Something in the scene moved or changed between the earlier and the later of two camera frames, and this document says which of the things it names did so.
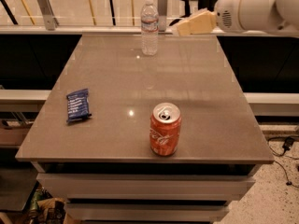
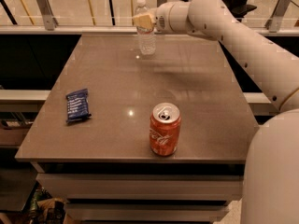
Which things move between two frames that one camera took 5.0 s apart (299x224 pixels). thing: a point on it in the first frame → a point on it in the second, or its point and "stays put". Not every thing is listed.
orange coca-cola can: (164, 129) stays put
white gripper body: (224, 13) → (162, 17)
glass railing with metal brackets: (97, 8) stays put
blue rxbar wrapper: (78, 105) stays put
